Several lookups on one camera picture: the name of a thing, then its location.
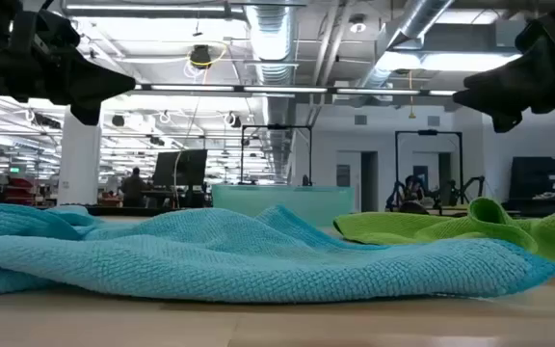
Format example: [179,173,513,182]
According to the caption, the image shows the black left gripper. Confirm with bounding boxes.
[0,0,137,126]

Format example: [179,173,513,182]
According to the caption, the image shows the blue microfiber towel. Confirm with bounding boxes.
[0,201,555,304]

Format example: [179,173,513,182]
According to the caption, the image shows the teal translucent plastic basket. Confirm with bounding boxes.
[211,184,356,227]

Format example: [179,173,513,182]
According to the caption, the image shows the white round pillar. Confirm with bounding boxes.
[57,108,103,207]

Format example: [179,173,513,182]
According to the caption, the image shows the black cabinet with screen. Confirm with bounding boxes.
[507,156,555,217]

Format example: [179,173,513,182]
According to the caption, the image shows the person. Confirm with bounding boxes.
[120,167,149,208]

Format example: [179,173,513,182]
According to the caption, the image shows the black background monitor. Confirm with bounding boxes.
[151,148,209,189]

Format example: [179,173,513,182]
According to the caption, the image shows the red storage bin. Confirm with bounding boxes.
[5,176,36,204]

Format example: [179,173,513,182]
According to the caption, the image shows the black background robot arms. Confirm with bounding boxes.
[385,174,486,213]

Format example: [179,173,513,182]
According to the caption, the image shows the long light bar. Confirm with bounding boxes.
[132,84,458,97]

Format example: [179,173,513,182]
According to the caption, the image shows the yellow hanging cord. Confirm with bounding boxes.
[407,69,416,120]

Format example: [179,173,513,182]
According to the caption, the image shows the black ceiling camera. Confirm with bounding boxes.
[189,44,213,68]

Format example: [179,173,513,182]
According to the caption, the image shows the silver ceiling duct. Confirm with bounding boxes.
[244,0,299,184]
[358,0,455,88]

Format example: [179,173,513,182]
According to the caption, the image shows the black table frame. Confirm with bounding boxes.
[84,205,214,217]

